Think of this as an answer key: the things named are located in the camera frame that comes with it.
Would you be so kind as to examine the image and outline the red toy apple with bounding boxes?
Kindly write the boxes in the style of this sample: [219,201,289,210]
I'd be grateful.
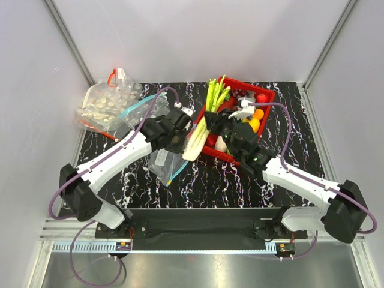
[256,94,269,103]

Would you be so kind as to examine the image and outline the toy leek green white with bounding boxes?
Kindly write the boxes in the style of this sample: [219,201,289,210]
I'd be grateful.
[182,75,231,162]

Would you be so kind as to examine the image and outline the orange toy fruit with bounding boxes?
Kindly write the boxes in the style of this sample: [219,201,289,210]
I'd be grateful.
[253,109,265,121]

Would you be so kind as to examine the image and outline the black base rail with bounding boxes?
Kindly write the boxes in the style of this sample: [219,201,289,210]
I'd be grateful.
[94,206,310,241]

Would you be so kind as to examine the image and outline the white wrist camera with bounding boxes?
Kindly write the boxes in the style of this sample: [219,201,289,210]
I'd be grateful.
[174,102,194,117]
[229,95,256,120]

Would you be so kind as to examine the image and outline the red toy chili pepper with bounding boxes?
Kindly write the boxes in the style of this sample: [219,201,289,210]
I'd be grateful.
[206,134,218,148]

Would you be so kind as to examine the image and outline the purple toy grapes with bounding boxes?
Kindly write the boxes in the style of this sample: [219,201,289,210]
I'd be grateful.
[230,88,248,98]

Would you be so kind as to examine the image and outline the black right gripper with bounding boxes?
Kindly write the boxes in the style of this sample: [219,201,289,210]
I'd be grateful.
[204,108,242,160]

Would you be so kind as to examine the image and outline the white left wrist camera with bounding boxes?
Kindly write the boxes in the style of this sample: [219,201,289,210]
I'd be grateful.
[174,102,194,117]

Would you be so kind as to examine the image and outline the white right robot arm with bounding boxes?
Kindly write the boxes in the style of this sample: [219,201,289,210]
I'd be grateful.
[204,109,368,244]

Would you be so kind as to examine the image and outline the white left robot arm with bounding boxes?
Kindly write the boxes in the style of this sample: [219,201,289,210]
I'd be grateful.
[59,107,193,238]

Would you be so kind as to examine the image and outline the white toy radish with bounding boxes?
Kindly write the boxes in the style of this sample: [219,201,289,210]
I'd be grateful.
[214,136,227,153]

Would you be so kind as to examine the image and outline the red zipper clear bag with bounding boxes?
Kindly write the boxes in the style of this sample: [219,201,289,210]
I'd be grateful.
[76,68,143,142]

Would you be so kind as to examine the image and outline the red plastic bin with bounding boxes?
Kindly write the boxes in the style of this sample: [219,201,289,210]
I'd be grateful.
[202,77,275,166]

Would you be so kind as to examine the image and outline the yellow toy lemon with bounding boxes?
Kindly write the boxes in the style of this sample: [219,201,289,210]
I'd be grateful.
[248,118,260,133]

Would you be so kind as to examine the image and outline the blue zipper clear bag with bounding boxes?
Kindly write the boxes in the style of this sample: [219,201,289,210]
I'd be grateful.
[148,149,188,186]

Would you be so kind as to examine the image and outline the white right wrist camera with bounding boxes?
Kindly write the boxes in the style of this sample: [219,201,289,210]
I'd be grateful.
[229,95,256,120]

